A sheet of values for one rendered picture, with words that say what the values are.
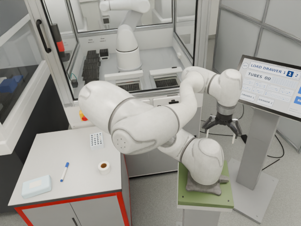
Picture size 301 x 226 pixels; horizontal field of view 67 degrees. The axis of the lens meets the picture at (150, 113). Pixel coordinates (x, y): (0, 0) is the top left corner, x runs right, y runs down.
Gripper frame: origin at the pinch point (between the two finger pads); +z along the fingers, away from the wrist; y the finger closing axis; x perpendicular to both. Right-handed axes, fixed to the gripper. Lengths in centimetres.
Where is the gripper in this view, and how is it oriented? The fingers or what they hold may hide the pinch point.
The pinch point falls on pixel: (219, 138)
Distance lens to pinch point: 129.7
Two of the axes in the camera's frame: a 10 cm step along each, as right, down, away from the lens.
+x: -3.1, 6.5, -7.0
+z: 0.7, 7.5, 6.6
